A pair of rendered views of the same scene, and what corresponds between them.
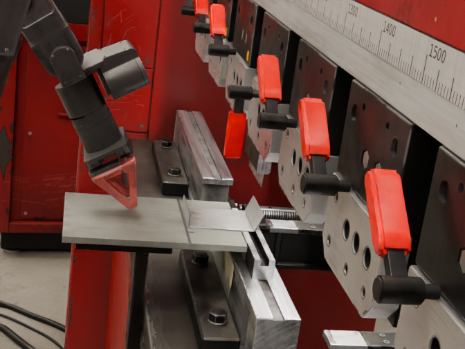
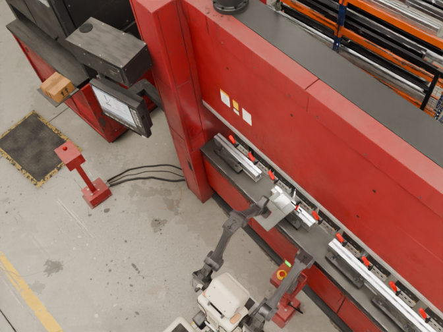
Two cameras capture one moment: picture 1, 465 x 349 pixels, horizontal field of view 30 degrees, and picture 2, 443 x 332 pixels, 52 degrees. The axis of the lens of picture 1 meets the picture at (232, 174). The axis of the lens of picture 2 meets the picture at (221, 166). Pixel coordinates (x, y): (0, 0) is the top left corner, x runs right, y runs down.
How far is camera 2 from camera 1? 2.61 m
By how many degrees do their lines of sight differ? 43
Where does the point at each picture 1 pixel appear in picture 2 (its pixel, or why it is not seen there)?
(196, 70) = (212, 123)
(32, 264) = (127, 142)
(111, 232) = (271, 222)
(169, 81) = (206, 130)
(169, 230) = (279, 213)
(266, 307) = (308, 221)
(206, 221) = (281, 204)
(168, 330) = (286, 226)
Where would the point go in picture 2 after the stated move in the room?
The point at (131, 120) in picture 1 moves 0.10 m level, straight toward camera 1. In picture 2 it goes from (200, 143) to (207, 151)
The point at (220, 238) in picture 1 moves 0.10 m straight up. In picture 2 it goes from (288, 209) to (289, 202)
